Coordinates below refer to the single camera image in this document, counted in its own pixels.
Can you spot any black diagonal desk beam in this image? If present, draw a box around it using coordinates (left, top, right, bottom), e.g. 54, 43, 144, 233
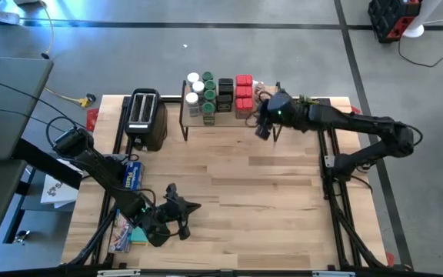
12, 137, 84, 190

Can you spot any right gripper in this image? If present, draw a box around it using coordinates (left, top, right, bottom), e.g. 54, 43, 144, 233
255, 89, 308, 142

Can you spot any small metal clip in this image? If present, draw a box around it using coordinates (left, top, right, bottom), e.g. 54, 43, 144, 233
12, 229, 31, 245

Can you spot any blue plastic wrap box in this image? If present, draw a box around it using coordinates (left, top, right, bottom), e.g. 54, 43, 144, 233
108, 161, 145, 254

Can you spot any grey desk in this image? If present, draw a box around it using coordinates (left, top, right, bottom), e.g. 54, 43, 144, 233
0, 56, 55, 265

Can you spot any teal cloth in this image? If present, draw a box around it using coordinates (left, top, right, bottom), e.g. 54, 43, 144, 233
130, 225, 149, 244

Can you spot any person's foot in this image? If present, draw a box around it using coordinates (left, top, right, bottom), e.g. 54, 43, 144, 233
0, 7, 22, 25

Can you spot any small potted succulent plant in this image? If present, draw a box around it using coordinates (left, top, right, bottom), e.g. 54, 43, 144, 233
297, 94, 322, 108

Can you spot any black floor cable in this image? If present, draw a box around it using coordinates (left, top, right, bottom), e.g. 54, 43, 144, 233
397, 36, 443, 68

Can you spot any wooden shelf black frame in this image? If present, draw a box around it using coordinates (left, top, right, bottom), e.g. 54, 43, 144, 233
178, 79, 286, 142

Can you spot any black two-slot toaster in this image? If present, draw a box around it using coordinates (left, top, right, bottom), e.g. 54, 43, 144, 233
123, 88, 168, 152

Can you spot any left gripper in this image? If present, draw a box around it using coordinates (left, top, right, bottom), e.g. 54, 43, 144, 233
155, 182, 202, 242

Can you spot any white stand base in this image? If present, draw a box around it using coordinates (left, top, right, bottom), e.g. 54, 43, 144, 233
401, 0, 443, 39

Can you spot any black red tool case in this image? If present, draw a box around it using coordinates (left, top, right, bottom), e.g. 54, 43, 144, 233
367, 0, 425, 44

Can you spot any white printed paper box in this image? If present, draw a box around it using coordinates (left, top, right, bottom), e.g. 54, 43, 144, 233
39, 158, 80, 209

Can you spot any red-lid paprika tin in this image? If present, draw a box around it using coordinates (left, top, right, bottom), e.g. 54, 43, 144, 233
235, 85, 254, 98
235, 96, 254, 119
235, 74, 254, 87

